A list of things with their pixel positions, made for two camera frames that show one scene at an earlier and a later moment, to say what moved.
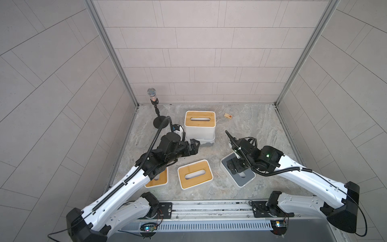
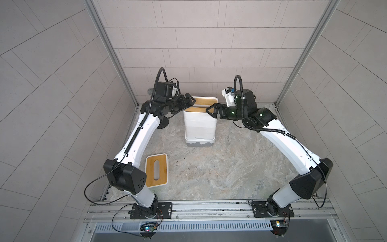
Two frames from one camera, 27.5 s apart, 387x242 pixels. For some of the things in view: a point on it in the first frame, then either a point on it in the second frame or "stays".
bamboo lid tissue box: (194, 174) → (197, 112)
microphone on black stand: (157, 121) stays
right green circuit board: (279, 227) stays
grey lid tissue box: (204, 140) stays
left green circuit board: (148, 230) stays
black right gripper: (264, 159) → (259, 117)
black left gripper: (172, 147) → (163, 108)
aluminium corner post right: (309, 46) stays
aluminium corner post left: (100, 27) stays
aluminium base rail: (233, 210) stays
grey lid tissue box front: (239, 182) → (193, 125)
